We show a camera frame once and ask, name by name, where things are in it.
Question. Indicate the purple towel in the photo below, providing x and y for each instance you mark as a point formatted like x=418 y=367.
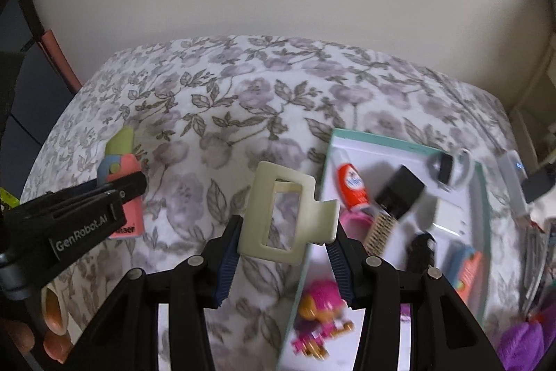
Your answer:
x=521 y=345

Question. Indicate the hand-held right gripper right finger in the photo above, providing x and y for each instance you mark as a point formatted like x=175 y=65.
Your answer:
x=339 y=266

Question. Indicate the black plug adapter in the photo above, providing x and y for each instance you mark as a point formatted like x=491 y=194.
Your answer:
x=397 y=190

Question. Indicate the orange blue candy pack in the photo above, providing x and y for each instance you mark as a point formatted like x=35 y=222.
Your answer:
x=469 y=275

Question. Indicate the teal cardboard tray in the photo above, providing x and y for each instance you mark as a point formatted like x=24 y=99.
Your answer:
x=373 y=149

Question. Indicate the cream wooden rack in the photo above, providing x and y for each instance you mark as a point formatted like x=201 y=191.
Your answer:
x=527 y=136

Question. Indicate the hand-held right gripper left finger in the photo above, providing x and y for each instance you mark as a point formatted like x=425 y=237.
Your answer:
x=228 y=262

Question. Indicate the cream hair claw clip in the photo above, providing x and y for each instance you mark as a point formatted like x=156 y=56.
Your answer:
x=256 y=223

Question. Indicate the pink toy figure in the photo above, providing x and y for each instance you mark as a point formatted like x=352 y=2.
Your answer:
x=321 y=301

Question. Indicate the gold patterned lighter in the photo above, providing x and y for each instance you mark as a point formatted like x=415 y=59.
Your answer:
x=380 y=232

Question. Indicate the dark blue cabinet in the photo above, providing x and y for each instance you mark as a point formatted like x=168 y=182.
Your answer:
x=32 y=101

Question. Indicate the person's left hand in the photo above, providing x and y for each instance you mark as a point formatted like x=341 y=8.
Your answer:
x=56 y=314

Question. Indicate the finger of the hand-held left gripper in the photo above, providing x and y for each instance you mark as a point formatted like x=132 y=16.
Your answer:
x=126 y=186
x=9 y=93

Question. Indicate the reddish wooden board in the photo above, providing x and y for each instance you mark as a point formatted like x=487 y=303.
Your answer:
x=58 y=58

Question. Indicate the pink wrist band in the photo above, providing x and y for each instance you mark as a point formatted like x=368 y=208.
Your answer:
x=354 y=221

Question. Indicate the floral printed blanket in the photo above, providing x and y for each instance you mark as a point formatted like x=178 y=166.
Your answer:
x=260 y=93

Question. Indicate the white mini camera toy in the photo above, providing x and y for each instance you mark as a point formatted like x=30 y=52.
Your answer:
x=464 y=175

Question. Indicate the red white tube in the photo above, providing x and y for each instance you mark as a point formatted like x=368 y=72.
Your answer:
x=352 y=188

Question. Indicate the black car key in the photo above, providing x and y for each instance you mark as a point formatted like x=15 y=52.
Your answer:
x=419 y=249

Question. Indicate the white plug charger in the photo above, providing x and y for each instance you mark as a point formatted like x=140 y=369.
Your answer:
x=454 y=219

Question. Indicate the white power strip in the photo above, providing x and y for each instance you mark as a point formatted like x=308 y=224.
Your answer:
x=512 y=179

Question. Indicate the pastel multicoloured eraser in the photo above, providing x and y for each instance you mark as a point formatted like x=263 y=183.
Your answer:
x=128 y=219

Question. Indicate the black plugged charger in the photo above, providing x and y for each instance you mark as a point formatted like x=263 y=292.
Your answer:
x=538 y=184

